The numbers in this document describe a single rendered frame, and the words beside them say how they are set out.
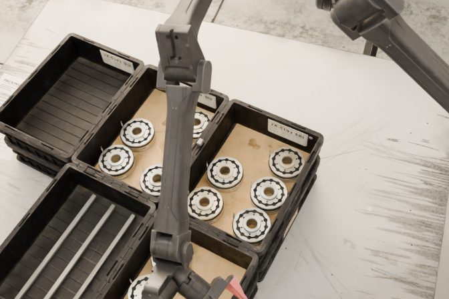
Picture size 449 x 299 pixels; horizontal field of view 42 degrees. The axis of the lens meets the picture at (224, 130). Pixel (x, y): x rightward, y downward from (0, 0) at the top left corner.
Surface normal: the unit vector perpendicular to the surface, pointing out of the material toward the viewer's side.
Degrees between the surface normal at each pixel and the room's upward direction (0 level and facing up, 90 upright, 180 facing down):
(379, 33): 87
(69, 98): 0
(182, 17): 12
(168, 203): 40
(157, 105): 0
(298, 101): 0
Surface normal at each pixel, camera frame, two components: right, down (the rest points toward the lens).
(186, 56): -0.39, 0.51
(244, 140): -0.05, -0.56
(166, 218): -0.40, 0.03
